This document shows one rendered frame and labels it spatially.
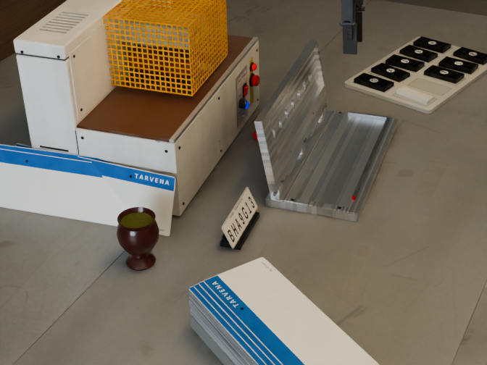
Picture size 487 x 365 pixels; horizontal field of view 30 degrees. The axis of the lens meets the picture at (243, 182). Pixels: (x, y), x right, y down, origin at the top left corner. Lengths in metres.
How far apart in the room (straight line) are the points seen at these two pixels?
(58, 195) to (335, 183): 0.61
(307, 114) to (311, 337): 0.79
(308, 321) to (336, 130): 0.80
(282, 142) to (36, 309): 0.67
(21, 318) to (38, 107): 0.48
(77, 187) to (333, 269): 0.59
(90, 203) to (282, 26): 1.13
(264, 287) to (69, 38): 0.67
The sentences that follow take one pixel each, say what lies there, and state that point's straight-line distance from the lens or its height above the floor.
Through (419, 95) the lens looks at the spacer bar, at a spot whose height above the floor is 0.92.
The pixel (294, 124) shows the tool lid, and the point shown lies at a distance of 2.13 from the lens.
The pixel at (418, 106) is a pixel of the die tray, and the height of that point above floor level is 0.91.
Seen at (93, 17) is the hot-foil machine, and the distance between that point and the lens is 2.02.
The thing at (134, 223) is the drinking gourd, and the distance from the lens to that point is 1.80.
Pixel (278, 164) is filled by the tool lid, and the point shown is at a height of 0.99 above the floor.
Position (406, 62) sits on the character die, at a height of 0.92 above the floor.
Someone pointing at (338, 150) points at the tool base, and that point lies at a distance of 2.18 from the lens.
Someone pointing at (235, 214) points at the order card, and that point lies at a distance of 1.89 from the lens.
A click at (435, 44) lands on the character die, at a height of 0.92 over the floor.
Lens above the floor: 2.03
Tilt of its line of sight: 33 degrees down
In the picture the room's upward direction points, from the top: 2 degrees counter-clockwise
